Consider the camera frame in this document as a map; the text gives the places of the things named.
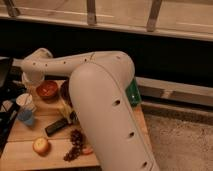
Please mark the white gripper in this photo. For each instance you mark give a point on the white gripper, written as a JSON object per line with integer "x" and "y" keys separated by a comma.
{"x": 32, "y": 79}

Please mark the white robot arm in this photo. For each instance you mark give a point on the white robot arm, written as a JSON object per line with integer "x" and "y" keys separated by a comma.
{"x": 97, "y": 88}

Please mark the white plastic cup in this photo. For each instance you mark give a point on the white plastic cup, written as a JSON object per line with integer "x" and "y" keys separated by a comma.
{"x": 25, "y": 101}

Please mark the blue plastic cup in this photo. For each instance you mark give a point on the blue plastic cup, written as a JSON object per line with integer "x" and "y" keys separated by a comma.
{"x": 26, "y": 117}

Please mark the red bowl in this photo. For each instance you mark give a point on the red bowl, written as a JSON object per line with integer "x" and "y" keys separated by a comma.
{"x": 47, "y": 89}

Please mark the black equipment at left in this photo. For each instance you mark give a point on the black equipment at left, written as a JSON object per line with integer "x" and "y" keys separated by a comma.
{"x": 8, "y": 93}

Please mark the purple bowl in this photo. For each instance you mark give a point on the purple bowl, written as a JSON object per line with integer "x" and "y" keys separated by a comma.
{"x": 64, "y": 92}

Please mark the black rectangular block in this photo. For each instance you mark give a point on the black rectangular block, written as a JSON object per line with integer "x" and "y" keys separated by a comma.
{"x": 56, "y": 126}

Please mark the wooden table board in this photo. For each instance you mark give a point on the wooden table board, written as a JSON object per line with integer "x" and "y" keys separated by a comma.
{"x": 26, "y": 156}

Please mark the apple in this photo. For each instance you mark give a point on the apple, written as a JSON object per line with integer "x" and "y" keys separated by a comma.
{"x": 41, "y": 145}

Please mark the bunch of dark grapes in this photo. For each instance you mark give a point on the bunch of dark grapes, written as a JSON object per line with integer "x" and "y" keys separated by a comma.
{"x": 77, "y": 140}

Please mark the green plastic tray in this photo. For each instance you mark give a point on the green plastic tray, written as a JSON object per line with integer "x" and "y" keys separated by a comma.
{"x": 133, "y": 94}

